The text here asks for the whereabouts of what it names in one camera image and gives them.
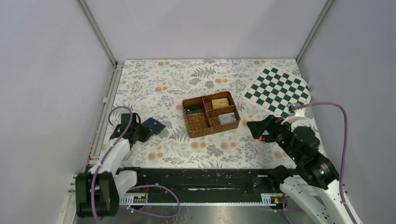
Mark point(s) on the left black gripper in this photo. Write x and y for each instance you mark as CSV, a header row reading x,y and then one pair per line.
x,y
147,133

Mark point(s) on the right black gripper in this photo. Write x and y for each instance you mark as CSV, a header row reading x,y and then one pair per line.
x,y
256,128

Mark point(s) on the blue leather card holder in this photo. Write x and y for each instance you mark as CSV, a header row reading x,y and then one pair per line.
x,y
154,125

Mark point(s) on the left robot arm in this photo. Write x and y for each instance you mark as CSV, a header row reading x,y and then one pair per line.
x,y
99,190

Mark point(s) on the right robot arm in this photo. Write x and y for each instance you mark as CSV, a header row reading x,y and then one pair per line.
x,y
301,145

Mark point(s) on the grey card stack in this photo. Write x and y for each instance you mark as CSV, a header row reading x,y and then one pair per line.
x,y
227,118

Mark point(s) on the tan card box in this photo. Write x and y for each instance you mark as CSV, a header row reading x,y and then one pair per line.
x,y
220,103

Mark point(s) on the green white chessboard mat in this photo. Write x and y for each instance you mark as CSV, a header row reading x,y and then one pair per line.
x,y
274,89

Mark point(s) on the floral table mat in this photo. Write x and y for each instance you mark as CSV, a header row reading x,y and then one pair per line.
x,y
235,148

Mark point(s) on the woven wicker divided basket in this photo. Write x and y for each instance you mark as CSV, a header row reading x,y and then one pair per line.
x,y
207,123

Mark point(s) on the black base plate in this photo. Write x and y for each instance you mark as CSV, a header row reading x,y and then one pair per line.
x,y
207,186

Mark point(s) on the aluminium frame rail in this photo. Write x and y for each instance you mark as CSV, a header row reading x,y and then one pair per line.
x,y
102,130

